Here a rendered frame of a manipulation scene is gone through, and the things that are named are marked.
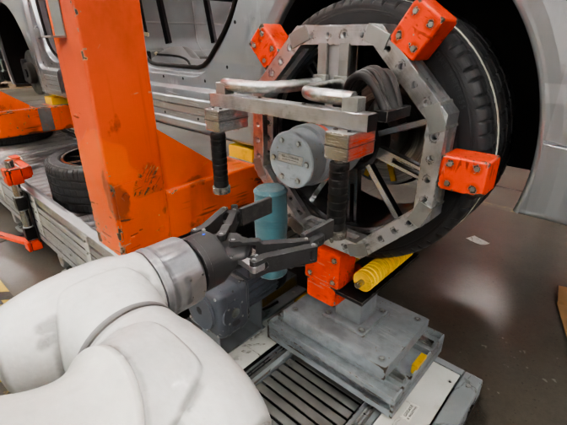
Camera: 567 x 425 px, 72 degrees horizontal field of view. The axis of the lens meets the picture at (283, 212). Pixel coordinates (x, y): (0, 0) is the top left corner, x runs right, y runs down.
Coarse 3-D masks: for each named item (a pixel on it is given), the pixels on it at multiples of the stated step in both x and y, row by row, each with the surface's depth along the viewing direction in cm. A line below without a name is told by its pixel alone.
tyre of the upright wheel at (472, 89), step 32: (352, 0) 89; (384, 0) 84; (480, 32) 90; (448, 64) 78; (480, 64) 80; (480, 96) 77; (512, 96) 90; (480, 128) 78; (512, 128) 90; (448, 192) 86; (448, 224) 89; (384, 256) 105
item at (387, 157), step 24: (360, 48) 93; (312, 72) 104; (288, 96) 110; (288, 120) 116; (384, 144) 98; (360, 168) 103; (408, 168) 94; (312, 192) 119; (360, 192) 107; (384, 192) 100; (360, 216) 114; (384, 216) 112
